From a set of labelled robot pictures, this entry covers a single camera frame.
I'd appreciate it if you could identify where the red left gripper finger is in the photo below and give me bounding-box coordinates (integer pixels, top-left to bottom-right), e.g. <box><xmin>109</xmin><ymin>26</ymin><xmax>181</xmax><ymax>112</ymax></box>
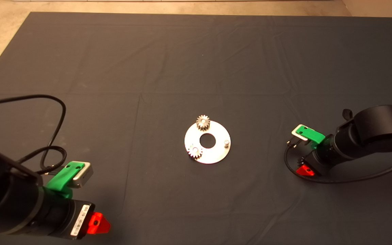
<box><xmin>88</xmin><ymin>212</ymin><xmax>111</xmax><ymax>235</ymax></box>

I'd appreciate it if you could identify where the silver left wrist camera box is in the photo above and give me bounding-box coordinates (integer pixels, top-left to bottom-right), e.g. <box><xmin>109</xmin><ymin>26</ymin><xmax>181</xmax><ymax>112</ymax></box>
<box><xmin>72</xmin><ymin>161</ymin><xmax>94</xmax><ymax>189</ymax></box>

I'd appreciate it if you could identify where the thin black right camera cable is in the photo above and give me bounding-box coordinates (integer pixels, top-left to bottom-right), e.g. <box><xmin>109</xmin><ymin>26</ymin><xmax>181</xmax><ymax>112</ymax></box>
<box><xmin>283</xmin><ymin>138</ymin><xmax>392</xmax><ymax>184</ymax></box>

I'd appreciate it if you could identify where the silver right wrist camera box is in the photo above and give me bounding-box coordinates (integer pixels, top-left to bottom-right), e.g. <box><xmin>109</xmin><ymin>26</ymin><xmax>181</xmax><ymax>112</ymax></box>
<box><xmin>291</xmin><ymin>125</ymin><xmax>314</xmax><ymax>143</ymax></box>

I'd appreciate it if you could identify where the thin black left camera cable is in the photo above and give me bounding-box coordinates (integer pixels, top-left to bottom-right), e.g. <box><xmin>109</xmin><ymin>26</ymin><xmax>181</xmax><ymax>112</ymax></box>
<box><xmin>0</xmin><ymin>95</ymin><xmax>68</xmax><ymax>175</ymax></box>

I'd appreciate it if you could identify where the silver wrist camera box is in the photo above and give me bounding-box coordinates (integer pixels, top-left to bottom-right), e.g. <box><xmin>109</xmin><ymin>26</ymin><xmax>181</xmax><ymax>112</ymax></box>
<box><xmin>72</xmin><ymin>161</ymin><xmax>94</xmax><ymax>189</ymax></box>
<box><xmin>291</xmin><ymin>125</ymin><xmax>314</xmax><ymax>143</ymax></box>

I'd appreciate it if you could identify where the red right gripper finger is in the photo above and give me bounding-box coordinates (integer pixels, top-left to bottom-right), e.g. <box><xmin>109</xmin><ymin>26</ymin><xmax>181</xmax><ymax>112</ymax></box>
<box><xmin>296</xmin><ymin>165</ymin><xmax>315</xmax><ymax>176</ymax></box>

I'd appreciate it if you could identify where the round metal carrier plate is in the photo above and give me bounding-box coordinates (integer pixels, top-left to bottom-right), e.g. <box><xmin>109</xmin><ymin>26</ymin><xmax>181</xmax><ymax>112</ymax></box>
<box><xmin>184</xmin><ymin>120</ymin><xmax>232</xmax><ymax>165</ymax></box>

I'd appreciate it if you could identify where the dark grey table cloth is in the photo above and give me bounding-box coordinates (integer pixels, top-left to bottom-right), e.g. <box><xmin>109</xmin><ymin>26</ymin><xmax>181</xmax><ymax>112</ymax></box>
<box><xmin>0</xmin><ymin>12</ymin><xmax>392</xmax><ymax>245</ymax></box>

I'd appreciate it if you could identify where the small steel planetary gear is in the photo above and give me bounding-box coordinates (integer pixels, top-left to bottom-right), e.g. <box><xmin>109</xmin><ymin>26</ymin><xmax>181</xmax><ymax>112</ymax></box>
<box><xmin>196</xmin><ymin>114</ymin><xmax>211</xmax><ymax>131</ymax></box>
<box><xmin>188</xmin><ymin>144</ymin><xmax>203</xmax><ymax>159</ymax></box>

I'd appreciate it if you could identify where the thin black camera cable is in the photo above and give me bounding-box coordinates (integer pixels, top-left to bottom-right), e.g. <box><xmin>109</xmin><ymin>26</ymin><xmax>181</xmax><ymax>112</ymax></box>
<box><xmin>283</xmin><ymin>138</ymin><xmax>392</xmax><ymax>184</ymax></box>
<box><xmin>0</xmin><ymin>95</ymin><xmax>68</xmax><ymax>175</ymax></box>

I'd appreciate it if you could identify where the green left camera mount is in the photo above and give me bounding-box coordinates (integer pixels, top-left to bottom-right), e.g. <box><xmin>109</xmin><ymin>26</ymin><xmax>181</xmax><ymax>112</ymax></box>
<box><xmin>45</xmin><ymin>163</ymin><xmax>85</xmax><ymax>199</ymax></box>

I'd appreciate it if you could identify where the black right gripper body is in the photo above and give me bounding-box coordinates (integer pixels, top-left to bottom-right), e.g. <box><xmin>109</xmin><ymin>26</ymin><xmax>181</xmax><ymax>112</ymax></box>
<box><xmin>301</xmin><ymin>135</ymin><xmax>344</xmax><ymax>176</ymax></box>

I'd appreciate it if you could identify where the green right camera mount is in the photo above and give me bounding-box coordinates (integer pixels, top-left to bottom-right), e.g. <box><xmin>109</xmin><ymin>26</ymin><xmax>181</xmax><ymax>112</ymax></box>
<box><xmin>300</xmin><ymin>126</ymin><xmax>326</xmax><ymax>150</ymax></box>

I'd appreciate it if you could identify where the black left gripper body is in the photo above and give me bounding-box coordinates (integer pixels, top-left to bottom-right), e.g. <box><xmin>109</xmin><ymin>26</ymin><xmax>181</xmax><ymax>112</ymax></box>
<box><xmin>58</xmin><ymin>200</ymin><xmax>95</xmax><ymax>240</ymax></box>

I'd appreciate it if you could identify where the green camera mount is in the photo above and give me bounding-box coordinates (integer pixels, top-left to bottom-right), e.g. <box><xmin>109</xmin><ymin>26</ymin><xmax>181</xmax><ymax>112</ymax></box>
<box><xmin>300</xmin><ymin>126</ymin><xmax>326</xmax><ymax>150</ymax></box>
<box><xmin>45</xmin><ymin>163</ymin><xmax>85</xmax><ymax>199</ymax></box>

